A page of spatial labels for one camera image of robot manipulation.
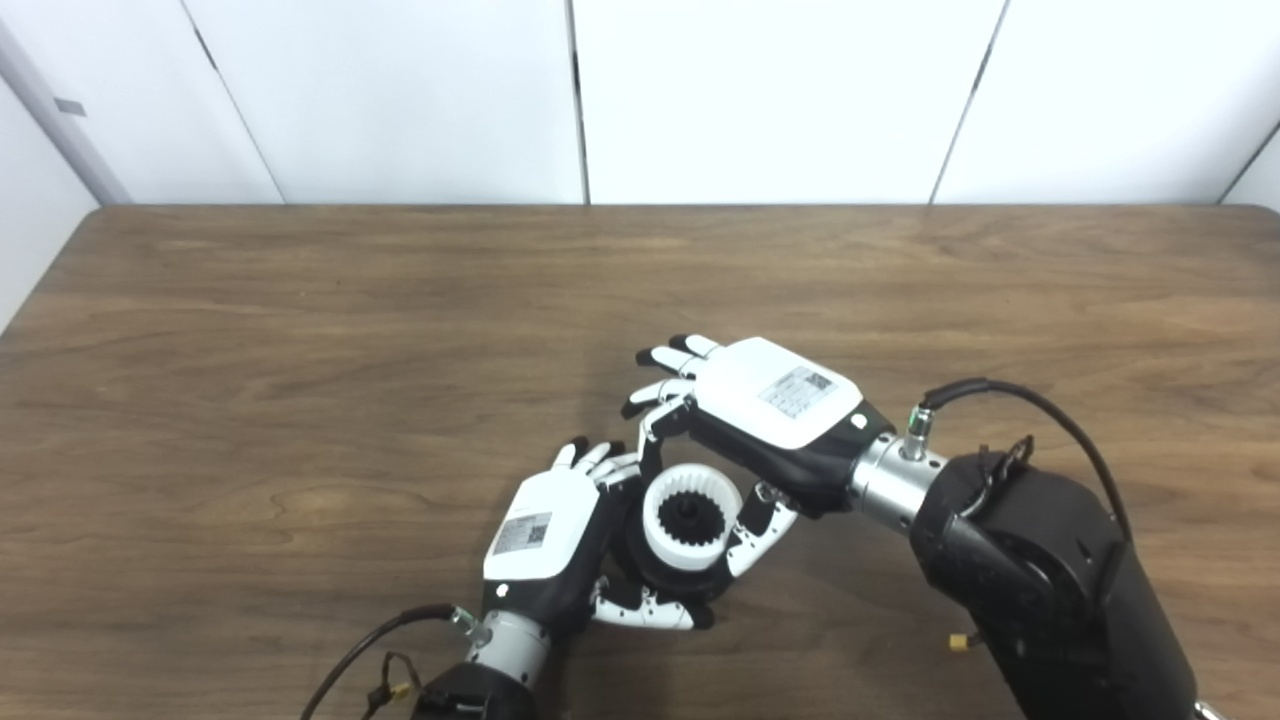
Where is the white toothed plastic ring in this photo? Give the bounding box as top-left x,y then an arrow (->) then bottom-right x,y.
641,463 -> 744,574

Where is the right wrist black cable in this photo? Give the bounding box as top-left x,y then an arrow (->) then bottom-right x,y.
904,377 -> 1134,546

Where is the grey wall corner post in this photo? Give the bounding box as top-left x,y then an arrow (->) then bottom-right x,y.
0,18 -> 133,207

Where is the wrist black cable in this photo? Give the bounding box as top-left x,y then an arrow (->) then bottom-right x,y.
904,377 -> 1134,546
299,603 -> 491,720

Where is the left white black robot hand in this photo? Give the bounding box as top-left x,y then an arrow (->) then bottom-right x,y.
481,436 -> 717,633

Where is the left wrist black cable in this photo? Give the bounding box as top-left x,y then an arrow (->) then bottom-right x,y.
299,603 -> 491,720

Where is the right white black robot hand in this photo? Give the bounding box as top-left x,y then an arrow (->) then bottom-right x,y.
620,334 -> 897,580

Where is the left thin wire yellow plug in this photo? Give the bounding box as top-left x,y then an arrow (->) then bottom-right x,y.
364,652 -> 417,717

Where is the thin wire yellow plug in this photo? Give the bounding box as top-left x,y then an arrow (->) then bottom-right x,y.
364,652 -> 417,717
948,434 -> 1037,653

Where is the right thin wire yellow plug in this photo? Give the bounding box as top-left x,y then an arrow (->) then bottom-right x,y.
948,434 -> 1037,653

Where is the round black stepped part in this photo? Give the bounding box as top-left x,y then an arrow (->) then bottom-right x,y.
624,470 -> 747,607

